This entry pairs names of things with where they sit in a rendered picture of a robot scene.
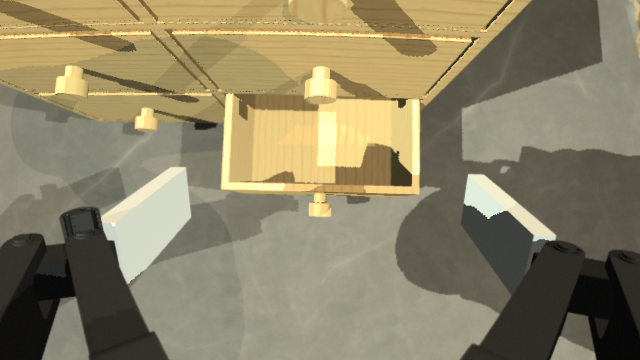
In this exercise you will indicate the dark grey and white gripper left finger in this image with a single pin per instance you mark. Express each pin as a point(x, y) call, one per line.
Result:
point(137, 229)

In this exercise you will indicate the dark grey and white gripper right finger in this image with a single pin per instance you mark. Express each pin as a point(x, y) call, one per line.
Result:
point(559, 280)

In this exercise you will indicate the tan wooden chest of drawers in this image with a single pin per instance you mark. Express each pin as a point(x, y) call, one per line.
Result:
point(148, 20)

